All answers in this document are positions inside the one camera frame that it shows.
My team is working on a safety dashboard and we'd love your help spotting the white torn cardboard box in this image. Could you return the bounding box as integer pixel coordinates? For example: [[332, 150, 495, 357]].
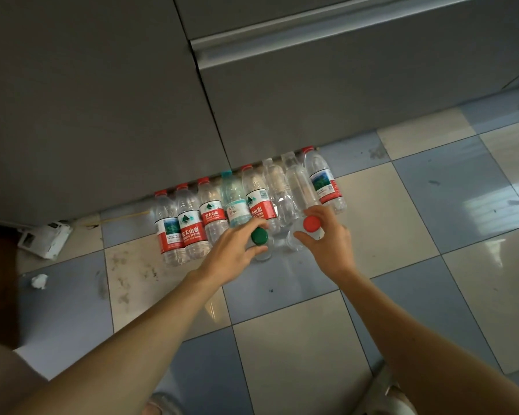
[[17, 221, 73, 261]]

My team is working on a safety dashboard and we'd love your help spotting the person's left forearm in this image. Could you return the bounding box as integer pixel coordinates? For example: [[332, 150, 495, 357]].
[[8, 271, 225, 415]]

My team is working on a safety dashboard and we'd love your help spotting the grey drawer front with handle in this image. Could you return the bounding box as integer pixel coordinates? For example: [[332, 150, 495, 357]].
[[191, 0, 519, 169]]

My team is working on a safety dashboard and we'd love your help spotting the red-capped bottle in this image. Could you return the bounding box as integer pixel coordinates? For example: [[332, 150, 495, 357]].
[[285, 214, 326, 252]]

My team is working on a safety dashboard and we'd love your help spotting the green-cap water bottle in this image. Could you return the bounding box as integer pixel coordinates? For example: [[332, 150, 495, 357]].
[[249, 227, 276, 263]]

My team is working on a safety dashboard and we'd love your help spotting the thin yellow stick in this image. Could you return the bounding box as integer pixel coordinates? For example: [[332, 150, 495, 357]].
[[84, 210, 151, 228]]

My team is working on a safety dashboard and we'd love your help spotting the grey base cabinet door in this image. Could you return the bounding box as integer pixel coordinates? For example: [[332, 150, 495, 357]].
[[0, 0, 231, 228]]

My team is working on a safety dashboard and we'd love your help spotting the person's right hand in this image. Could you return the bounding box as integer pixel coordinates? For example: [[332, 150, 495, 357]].
[[293, 205, 358, 284]]

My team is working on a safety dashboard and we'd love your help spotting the person's right forearm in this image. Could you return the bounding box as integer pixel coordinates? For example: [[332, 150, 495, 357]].
[[335, 265, 519, 415]]

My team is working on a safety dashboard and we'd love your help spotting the person's left hand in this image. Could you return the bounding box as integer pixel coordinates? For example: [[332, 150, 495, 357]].
[[194, 218, 271, 290]]

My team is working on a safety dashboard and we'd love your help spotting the pile of bottles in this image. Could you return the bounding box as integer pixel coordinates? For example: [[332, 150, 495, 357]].
[[153, 145, 348, 267]]

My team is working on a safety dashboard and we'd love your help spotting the person's left leg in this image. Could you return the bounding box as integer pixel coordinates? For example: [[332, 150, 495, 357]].
[[0, 341, 48, 415]]

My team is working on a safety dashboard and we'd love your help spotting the white sandal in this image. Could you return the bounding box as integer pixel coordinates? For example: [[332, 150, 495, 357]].
[[363, 365, 418, 415], [145, 392, 185, 415]]

